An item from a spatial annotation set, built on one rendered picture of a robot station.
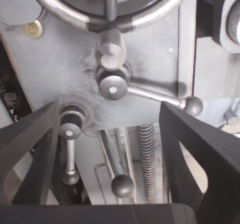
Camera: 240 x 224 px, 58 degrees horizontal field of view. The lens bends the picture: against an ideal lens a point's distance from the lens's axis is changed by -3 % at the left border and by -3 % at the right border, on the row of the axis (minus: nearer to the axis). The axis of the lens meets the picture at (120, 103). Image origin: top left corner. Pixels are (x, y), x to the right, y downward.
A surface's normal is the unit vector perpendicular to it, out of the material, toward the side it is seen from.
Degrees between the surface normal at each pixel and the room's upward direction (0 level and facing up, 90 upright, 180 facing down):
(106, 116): 90
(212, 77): 90
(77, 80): 90
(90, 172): 90
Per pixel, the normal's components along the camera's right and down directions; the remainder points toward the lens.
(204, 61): 0.03, 0.58
